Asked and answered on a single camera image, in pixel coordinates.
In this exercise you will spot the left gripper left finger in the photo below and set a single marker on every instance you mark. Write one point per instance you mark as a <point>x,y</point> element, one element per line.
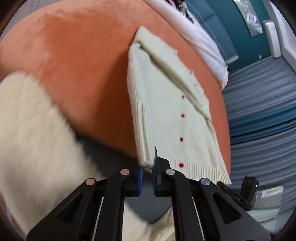
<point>93,211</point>

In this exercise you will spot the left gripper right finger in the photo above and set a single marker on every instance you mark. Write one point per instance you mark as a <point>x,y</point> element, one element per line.
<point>203,210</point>

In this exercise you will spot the cream knit cherry cardigan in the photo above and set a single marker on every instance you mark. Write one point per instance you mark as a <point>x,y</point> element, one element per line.
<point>170,111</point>

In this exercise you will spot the cream fleece sleeve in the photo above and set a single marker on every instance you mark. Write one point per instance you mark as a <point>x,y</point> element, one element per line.
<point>41,160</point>

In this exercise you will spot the blue-grey pleated curtain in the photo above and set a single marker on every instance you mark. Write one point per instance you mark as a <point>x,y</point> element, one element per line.
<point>260,105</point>

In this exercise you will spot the orange velvet bedspread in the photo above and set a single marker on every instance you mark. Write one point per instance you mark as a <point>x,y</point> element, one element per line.
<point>79,52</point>

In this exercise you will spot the white pink folded duvet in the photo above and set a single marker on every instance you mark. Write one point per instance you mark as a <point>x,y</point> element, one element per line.
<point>178,15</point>

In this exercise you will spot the teal upholstered headboard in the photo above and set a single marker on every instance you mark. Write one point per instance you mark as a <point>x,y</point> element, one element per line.
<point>224,23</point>

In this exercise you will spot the framed wall picture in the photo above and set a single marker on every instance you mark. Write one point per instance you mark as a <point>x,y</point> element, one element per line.
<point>250,17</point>

